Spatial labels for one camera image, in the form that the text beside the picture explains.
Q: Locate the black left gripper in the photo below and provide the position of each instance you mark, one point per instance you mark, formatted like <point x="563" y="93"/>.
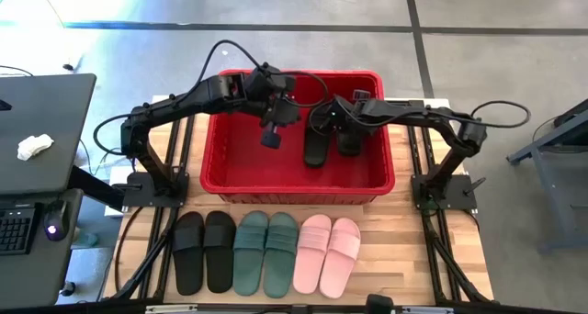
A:
<point x="275" y="103"/>

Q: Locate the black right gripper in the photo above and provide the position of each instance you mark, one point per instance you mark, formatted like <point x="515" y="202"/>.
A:
<point x="344" y="116"/>

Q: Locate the green rubber slide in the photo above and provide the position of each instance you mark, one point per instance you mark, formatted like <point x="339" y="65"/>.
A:
<point x="278" y="277"/>
<point x="248" y="272"/>

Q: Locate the pink rubber slide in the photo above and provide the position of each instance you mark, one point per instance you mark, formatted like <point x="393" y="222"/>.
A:
<point x="308" y="272"/>
<point x="335" y="277"/>

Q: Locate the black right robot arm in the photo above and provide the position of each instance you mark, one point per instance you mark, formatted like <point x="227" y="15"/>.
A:
<point x="413" y="116"/>

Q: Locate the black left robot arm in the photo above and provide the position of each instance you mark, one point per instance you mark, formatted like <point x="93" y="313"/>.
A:
<point x="202" y="98"/>

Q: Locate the red plastic bin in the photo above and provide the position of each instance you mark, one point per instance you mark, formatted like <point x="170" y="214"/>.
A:
<point x="257" y="167"/>

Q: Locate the black desk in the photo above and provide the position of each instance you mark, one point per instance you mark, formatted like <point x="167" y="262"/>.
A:
<point x="55" y="112"/>

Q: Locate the black computer mouse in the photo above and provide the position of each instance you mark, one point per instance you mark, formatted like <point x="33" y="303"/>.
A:
<point x="56" y="222"/>

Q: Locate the white crumpled tissue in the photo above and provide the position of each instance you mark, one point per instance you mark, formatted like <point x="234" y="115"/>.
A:
<point x="34" y="146"/>

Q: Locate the black keyboard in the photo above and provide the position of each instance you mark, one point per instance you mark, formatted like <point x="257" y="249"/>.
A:
<point x="16" y="231"/>

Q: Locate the dark grey desk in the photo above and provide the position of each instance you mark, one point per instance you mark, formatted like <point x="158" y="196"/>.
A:
<point x="27" y="277"/>

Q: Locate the black aluminium frame rail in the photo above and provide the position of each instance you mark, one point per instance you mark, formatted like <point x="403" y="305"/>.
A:
<point x="412" y="144"/>
<point x="422" y="144"/>
<point x="188" y="139"/>
<point x="177" y="139"/>

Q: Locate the black diagonal frame brace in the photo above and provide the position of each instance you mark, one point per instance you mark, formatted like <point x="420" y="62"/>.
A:
<point x="459" y="268"/>
<point x="147" y="263"/>

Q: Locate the black camera block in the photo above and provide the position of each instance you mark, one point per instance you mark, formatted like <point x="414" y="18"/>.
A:
<point x="380" y="305"/>

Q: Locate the blue-grey metal frame table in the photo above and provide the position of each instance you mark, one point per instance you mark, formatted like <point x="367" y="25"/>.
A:
<point x="546" y="142"/>

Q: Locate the black frame beam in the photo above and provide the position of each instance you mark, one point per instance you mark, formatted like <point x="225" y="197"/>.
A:
<point x="92" y="307"/>

